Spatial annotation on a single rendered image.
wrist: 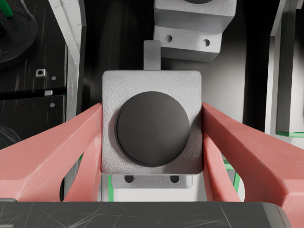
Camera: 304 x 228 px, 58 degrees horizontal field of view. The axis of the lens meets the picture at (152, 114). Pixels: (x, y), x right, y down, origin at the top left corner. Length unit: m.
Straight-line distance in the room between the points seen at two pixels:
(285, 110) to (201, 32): 0.09
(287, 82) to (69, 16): 0.17
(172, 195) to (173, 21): 0.26
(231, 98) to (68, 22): 0.14
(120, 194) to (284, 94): 0.25
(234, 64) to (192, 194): 0.21
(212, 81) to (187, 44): 0.04
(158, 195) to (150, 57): 0.25
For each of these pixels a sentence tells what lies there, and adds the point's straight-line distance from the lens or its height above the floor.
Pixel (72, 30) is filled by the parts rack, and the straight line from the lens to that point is 0.25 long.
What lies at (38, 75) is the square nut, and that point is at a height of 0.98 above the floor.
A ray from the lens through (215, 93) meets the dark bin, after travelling 0.21.
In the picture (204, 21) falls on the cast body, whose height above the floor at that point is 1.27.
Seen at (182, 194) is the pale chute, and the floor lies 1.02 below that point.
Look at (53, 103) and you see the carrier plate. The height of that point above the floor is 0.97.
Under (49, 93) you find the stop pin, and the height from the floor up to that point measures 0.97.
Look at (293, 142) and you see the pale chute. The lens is 0.40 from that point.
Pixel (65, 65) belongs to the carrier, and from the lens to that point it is 0.54.
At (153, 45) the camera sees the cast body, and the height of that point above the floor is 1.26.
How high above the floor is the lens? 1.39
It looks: 64 degrees down
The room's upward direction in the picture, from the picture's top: straight up
